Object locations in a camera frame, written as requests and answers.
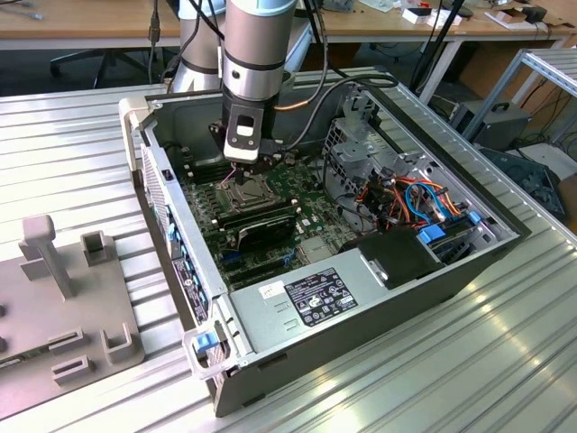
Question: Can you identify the metal socket cover frame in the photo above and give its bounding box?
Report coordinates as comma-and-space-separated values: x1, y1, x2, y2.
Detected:
220, 174, 273, 213

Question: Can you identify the silver CPU chip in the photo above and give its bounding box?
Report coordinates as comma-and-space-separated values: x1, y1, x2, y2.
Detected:
234, 180, 266, 205

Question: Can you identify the CPU socket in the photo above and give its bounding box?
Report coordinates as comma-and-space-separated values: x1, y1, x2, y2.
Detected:
215, 176, 272, 214

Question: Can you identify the black RAM slot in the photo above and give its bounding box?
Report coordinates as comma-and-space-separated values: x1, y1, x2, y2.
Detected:
183, 158, 226, 175
187, 164, 226, 180
191, 170, 226, 186

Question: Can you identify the silver metal drive cage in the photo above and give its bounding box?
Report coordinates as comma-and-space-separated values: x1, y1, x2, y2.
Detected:
322, 83, 452, 226

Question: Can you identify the black graphics card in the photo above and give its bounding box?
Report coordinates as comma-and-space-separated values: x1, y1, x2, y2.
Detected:
233, 212, 299, 254

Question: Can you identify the green motherboard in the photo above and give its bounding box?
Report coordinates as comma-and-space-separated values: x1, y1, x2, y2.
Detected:
173, 143, 364, 290

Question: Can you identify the silver chipset heatsink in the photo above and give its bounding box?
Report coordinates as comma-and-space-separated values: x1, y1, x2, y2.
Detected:
297, 236, 334, 266

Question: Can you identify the black expansion slot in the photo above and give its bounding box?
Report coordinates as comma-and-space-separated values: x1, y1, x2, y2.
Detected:
227, 263, 297, 290
223, 254, 294, 277

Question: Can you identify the white box on desk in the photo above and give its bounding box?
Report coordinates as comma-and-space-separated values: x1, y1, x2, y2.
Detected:
402, 5, 464, 29

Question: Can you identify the black plastic fan shroud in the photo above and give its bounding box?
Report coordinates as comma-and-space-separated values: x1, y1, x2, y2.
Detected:
337, 227, 447, 292

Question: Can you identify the grey power supply unit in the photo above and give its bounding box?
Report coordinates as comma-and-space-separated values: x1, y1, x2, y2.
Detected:
227, 250, 394, 357

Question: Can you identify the blue disk carrier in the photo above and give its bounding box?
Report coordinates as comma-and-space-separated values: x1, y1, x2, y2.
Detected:
417, 226, 448, 248

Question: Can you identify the black office chair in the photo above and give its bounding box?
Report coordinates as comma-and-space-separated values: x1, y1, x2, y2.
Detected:
48, 47, 161, 90

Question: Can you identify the open grey PC case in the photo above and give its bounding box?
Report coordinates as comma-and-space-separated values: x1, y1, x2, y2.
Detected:
117, 66, 536, 419

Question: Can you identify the metal disk bay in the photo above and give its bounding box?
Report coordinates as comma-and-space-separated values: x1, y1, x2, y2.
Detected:
423, 216, 517, 272

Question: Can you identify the blue case latch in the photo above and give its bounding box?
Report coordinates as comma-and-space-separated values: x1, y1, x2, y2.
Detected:
191, 332, 215, 356

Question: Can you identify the grey plastic parts rack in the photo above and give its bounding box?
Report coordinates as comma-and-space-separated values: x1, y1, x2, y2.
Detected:
0, 215, 148, 420

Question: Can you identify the open cardboard box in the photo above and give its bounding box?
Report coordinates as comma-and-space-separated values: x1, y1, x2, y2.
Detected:
483, 5, 550, 32

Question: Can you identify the dark teal plastic panel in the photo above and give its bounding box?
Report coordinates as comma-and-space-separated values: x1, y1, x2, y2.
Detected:
477, 146, 567, 222

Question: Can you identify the long wooden desk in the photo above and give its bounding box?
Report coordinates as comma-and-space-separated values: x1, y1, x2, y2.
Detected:
0, 0, 567, 107

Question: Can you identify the brown cardboard box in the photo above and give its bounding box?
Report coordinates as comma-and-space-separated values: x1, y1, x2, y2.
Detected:
556, 173, 577, 223

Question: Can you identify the green RAM stick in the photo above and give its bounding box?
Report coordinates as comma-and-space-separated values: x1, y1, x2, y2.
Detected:
0, 347, 50, 370

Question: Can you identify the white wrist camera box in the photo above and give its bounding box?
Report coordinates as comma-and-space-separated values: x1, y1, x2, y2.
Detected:
223, 112, 265, 163

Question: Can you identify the black wire in case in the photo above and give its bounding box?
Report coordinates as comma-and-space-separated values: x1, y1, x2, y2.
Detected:
320, 151, 382, 235

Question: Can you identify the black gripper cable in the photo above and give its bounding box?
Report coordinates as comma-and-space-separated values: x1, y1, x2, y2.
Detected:
277, 0, 401, 152

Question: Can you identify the red orange wire bundle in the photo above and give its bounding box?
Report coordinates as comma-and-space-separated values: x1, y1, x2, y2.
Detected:
355, 178, 409, 229

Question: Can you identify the dark cable with connector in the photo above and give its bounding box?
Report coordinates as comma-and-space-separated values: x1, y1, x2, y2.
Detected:
146, 0, 162, 85

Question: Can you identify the blue flat wire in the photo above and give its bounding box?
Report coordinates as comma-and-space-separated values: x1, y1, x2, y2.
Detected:
423, 180, 452, 223
404, 182, 441, 226

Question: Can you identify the black box with handle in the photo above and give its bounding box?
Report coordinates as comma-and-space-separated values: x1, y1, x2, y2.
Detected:
448, 99, 534, 153

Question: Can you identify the aluminium profile frame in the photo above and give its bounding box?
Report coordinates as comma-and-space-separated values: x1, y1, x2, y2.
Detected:
462, 47, 577, 150

